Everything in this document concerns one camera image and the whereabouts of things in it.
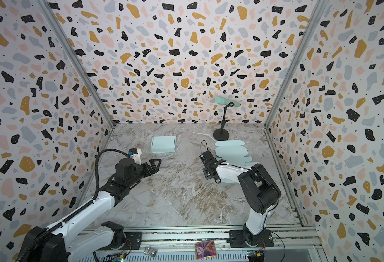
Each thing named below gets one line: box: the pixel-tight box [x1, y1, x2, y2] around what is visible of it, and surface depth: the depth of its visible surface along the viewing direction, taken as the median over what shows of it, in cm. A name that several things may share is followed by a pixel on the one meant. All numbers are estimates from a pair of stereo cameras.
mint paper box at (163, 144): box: [150, 136, 177, 154], surface depth 108 cm
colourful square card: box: [195, 240, 218, 260], surface depth 72 cm
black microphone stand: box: [213, 102, 235, 142], surface depth 118 cm
